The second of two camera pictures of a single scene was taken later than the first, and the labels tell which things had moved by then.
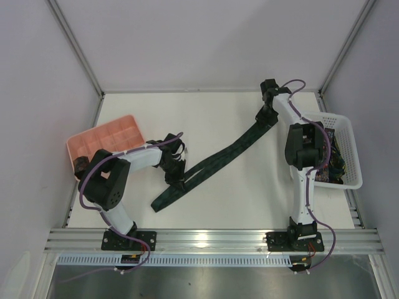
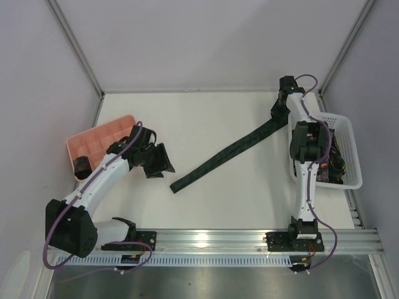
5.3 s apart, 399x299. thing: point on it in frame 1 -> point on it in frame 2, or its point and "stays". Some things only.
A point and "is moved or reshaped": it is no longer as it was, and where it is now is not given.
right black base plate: (285, 242) stays
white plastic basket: (352, 177) stays
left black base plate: (112, 242) stays
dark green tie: (201, 175) is moved or reshaped
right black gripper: (267, 113) -> (278, 113)
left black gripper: (174, 174) -> (156, 162)
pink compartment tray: (116, 136) stays
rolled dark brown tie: (81, 164) stays
